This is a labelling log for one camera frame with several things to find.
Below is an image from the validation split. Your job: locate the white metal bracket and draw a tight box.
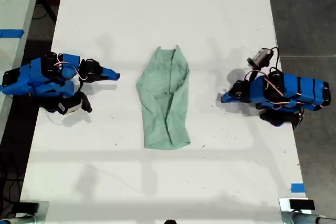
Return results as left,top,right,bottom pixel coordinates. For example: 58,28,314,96
278,197,313,224

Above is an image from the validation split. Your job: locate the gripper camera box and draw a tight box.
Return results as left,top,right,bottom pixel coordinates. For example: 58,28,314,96
58,97,82,116
246,48,272,68

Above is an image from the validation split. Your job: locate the long blue tape strip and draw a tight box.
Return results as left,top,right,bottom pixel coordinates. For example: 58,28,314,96
0,28,25,39

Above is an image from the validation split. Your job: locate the camera black stalk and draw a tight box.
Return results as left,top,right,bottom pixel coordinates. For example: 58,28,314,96
250,65,262,82
77,91,93,113

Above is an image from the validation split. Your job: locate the grey metal pipe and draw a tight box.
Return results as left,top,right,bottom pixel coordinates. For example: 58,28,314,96
283,212,336,224
0,215,36,224

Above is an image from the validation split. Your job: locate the arm red-white wire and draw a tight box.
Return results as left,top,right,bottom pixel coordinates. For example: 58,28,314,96
54,53,88,81
243,69,303,110

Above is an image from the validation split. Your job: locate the arm black base cable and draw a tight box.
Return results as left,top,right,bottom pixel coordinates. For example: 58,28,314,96
291,107,306,130

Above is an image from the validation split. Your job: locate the pale green T-shirt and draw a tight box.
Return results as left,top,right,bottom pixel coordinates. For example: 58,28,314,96
135,45,191,151

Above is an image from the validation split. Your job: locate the small black box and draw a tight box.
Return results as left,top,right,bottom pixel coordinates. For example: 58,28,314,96
289,199,315,210
10,202,39,214

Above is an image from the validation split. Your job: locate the camera black cable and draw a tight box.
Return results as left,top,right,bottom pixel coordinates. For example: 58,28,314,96
267,47,280,74

